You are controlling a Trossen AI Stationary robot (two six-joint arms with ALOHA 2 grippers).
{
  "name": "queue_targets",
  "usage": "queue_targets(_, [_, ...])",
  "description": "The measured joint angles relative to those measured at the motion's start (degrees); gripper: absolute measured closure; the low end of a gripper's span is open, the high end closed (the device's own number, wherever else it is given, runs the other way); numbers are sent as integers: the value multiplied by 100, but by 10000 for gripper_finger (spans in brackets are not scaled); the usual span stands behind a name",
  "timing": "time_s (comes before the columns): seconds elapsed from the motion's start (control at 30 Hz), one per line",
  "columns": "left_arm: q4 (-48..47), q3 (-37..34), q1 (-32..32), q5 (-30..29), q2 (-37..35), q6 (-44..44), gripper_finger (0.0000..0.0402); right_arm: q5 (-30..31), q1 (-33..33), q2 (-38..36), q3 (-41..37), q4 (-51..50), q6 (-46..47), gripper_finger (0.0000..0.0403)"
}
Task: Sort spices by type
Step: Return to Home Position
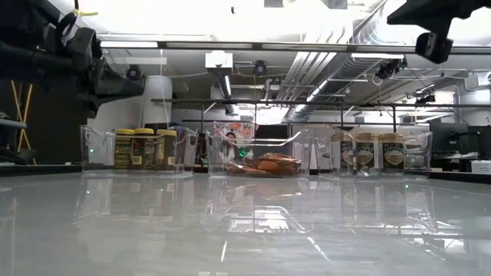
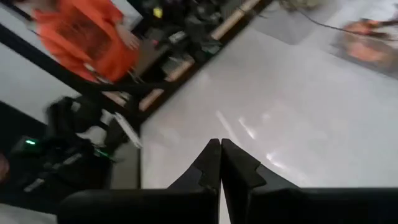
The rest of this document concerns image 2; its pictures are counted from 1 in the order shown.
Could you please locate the person's hand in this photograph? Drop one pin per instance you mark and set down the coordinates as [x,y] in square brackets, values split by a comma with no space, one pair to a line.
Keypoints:
[129,39]

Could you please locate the wooden table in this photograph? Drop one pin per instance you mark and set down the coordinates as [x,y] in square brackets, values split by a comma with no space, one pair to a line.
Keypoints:
[231,20]

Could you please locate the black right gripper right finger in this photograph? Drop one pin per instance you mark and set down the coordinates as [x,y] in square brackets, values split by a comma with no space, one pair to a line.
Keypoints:
[280,205]

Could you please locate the orange spice packet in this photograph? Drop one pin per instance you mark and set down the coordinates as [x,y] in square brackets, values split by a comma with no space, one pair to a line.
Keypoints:
[363,46]

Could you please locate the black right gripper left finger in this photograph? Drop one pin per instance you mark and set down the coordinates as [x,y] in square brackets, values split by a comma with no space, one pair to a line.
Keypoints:
[155,205]

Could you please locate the black metal rig frame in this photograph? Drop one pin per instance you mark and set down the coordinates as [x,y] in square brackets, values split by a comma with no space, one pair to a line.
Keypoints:
[18,42]

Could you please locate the person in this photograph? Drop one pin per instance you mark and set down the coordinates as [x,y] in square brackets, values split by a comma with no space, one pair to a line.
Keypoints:
[81,37]

